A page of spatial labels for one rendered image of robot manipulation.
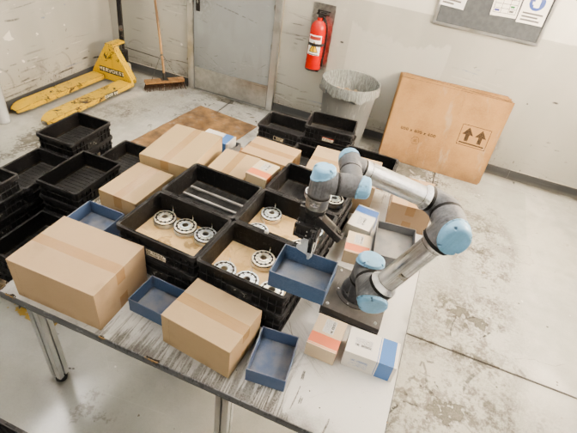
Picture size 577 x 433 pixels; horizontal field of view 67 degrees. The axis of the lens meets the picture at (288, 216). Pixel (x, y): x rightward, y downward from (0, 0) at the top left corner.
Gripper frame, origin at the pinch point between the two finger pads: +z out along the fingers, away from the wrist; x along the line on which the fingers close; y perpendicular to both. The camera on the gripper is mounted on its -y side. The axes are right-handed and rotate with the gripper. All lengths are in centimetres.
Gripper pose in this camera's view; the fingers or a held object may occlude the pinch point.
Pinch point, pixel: (310, 256)
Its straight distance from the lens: 156.1
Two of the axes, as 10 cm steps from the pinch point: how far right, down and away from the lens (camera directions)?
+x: -3.8, 4.6, -8.0
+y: -9.1, -3.3, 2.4
